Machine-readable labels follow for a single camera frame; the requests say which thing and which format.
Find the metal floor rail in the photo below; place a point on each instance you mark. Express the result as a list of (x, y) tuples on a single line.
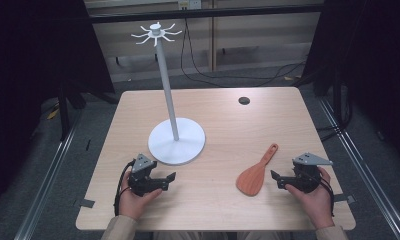
[(364, 173), (46, 186)]

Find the dark round table grommet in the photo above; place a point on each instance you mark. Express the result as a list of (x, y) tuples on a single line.
[(244, 100)]

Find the black curtain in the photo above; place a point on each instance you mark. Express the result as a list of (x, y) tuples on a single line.
[(371, 50), (28, 66)]

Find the grey tape strip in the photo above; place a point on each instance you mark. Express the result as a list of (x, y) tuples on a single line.
[(344, 198), (86, 203)]

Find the black metal stand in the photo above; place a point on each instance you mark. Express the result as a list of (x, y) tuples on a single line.
[(64, 110)]

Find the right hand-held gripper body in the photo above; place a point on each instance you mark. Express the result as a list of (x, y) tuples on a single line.
[(306, 175)]

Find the wooden rice paddle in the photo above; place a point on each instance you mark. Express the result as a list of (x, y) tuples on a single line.
[(253, 178)]

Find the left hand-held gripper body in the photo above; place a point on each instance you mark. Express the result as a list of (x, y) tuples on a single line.
[(142, 175)]

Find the person's right hand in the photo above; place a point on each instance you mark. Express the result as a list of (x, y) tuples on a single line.
[(316, 203)]

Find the wall power outlet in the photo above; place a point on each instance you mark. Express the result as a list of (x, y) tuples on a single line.
[(189, 4)]

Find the person's left hand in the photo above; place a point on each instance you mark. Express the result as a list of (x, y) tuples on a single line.
[(133, 202)]

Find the white hook stand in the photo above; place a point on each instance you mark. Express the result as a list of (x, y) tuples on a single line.
[(176, 140)]

